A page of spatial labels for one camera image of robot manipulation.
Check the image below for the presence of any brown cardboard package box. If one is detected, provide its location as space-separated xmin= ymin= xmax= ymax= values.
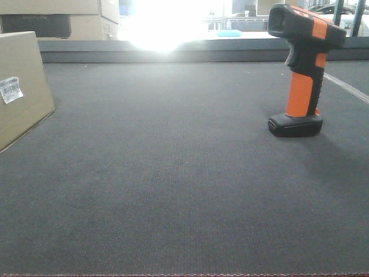
xmin=1 ymin=31 xmax=55 ymax=152

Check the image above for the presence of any blue flat tray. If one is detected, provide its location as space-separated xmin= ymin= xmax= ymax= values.
xmin=216 ymin=29 xmax=243 ymax=38

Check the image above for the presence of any metal belt lacing seam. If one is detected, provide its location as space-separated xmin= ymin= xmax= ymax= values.
xmin=323 ymin=73 xmax=369 ymax=104

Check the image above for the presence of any stacked cardboard boxes background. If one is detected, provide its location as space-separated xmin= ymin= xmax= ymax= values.
xmin=1 ymin=0 xmax=120 ymax=41

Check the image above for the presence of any white barcode shipping label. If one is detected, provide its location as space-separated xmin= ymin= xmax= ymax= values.
xmin=0 ymin=77 xmax=24 ymax=104

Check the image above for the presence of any dark conveyor side rail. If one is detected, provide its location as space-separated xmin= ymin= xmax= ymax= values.
xmin=37 ymin=36 xmax=369 ymax=63

